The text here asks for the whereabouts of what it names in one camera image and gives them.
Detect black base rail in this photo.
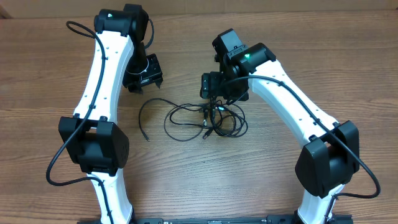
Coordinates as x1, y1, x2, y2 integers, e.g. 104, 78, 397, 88
77, 214, 354, 224

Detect black USB cable removed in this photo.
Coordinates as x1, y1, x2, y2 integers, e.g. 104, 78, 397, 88
137, 98, 207, 142

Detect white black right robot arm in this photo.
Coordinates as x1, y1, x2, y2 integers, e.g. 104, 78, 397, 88
200, 29, 366, 223

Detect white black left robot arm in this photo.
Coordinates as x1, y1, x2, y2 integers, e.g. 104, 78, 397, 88
46, 4, 163, 223

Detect black cable silver plugs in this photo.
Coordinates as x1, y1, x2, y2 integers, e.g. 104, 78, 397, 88
163, 99, 228, 142

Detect black cable dark plugs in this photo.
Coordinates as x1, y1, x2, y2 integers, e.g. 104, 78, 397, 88
202, 99, 248, 139

